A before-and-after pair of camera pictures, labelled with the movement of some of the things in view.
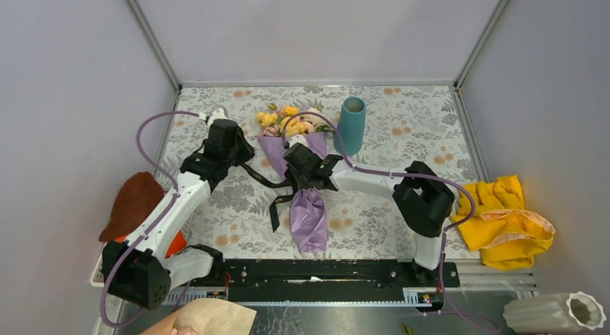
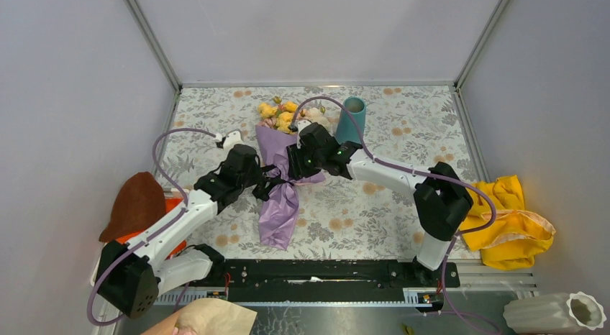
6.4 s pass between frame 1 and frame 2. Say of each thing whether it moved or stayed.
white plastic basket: stayed
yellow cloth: stayed
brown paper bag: stayed
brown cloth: stayed
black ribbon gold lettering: moved
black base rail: stayed
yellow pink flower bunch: moved
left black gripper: moved
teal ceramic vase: stayed
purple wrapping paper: moved
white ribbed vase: stayed
